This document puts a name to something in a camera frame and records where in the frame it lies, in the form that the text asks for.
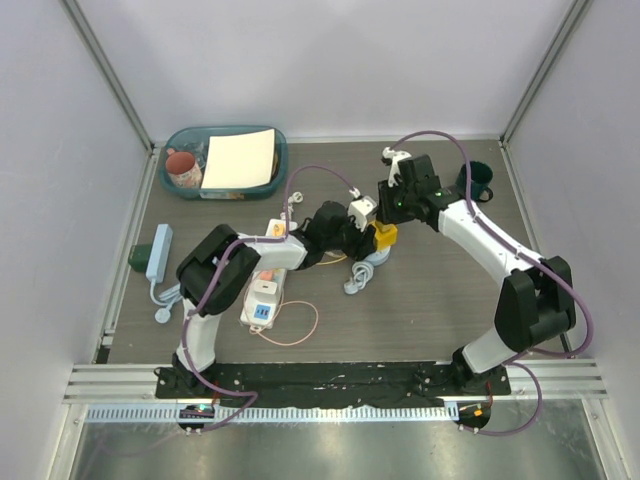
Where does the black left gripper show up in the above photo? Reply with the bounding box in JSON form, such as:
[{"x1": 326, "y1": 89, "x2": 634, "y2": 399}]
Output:
[{"x1": 322, "y1": 212, "x2": 375, "y2": 262}]

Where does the yellow cube socket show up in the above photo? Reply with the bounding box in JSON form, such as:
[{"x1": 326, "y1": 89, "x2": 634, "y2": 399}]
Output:
[{"x1": 373, "y1": 221, "x2": 398, "y2": 251}]

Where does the light blue round socket base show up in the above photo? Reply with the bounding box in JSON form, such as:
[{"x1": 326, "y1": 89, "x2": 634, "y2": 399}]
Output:
[{"x1": 364, "y1": 247, "x2": 391, "y2": 267}]

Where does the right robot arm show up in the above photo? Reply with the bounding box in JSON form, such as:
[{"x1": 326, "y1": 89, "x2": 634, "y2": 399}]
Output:
[{"x1": 377, "y1": 148, "x2": 576, "y2": 395}]

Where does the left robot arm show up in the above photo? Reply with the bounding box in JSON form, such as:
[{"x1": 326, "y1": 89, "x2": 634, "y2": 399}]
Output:
[{"x1": 172, "y1": 201, "x2": 377, "y2": 399}]

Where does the pink plug adapter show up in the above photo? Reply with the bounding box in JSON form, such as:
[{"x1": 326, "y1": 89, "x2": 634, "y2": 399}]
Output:
[{"x1": 258, "y1": 269, "x2": 278, "y2": 282}]

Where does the dark green mug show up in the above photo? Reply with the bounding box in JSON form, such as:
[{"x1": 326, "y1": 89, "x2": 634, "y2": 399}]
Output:
[{"x1": 455, "y1": 161, "x2": 494, "y2": 203}]

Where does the white charger block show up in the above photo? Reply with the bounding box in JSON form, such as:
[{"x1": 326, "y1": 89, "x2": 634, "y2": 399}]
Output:
[{"x1": 252, "y1": 279, "x2": 279, "y2": 303}]

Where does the white power strip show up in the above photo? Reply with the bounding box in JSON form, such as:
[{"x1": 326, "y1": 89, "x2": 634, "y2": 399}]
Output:
[{"x1": 239, "y1": 242, "x2": 286, "y2": 330}]

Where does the white paper sheet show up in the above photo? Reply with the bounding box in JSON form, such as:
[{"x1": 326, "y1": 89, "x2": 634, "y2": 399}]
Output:
[{"x1": 201, "y1": 129, "x2": 276, "y2": 189}]

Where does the red patterned cup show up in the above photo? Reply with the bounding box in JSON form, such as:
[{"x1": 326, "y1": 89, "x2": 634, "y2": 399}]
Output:
[{"x1": 165, "y1": 148, "x2": 203, "y2": 189}]

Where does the teal plastic basin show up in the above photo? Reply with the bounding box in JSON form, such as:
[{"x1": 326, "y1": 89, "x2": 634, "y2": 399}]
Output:
[{"x1": 158, "y1": 125, "x2": 289, "y2": 200}]

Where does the light blue power strip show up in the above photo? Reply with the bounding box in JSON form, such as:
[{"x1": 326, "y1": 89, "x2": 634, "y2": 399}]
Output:
[{"x1": 145, "y1": 224, "x2": 173, "y2": 283}]

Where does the dark green box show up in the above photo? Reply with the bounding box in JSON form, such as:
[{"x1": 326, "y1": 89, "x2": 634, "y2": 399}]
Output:
[{"x1": 128, "y1": 244, "x2": 152, "y2": 273}]

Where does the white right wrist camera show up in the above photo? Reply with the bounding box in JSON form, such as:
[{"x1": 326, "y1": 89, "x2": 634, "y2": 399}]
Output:
[{"x1": 381, "y1": 147, "x2": 412, "y2": 188}]

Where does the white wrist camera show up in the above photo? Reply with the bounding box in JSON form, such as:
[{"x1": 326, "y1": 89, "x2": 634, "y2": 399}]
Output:
[
  {"x1": 347, "y1": 187, "x2": 378, "y2": 231},
  {"x1": 381, "y1": 147, "x2": 412, "y2": 188}
]

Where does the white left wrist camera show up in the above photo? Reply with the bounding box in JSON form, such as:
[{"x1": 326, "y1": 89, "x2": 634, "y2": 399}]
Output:
[{"x1": 347, "y1": 187, "x2": 378, "y2": 231}]

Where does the white cable with plug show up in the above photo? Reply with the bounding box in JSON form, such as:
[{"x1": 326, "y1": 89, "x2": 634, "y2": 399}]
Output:
[{"x1": 279, "y1": 189, "x2": 306, "y2": 223}]

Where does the light blue coiled cable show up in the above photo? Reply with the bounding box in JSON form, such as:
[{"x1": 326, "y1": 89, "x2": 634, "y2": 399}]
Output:
[{"x1": 341, "y1": 260, "x2": 376, "y2": 296}]

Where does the pink thin cable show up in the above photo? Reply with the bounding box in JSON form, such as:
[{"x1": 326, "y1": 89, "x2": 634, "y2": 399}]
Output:
[{"x1": 242, "y1": 289, "x2": 320, "y2": 347}]

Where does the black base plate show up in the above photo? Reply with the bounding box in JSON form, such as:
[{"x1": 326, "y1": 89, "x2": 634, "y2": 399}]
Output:
[{"x1": 153, "y1": 360, "x2": 512, "y2": 410}]

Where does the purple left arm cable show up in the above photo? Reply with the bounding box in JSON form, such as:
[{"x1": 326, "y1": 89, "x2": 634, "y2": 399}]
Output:
[{"x1": 180, "y1": 164, "x2": 362, "y2": 434}]

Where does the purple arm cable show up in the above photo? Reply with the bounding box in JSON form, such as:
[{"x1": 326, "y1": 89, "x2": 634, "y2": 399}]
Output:
[
  {"x1": 389, "y1": 130, "x2": 593, "y2": 436},
  {"x1": 180, "y1": 164, "x2": 362, "y2": 434}
]

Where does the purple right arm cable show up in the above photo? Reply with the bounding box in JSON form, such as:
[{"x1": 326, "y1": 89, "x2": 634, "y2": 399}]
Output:
[{"x1": 389, "y1": 130, "x2": 593, "y2": 436}]

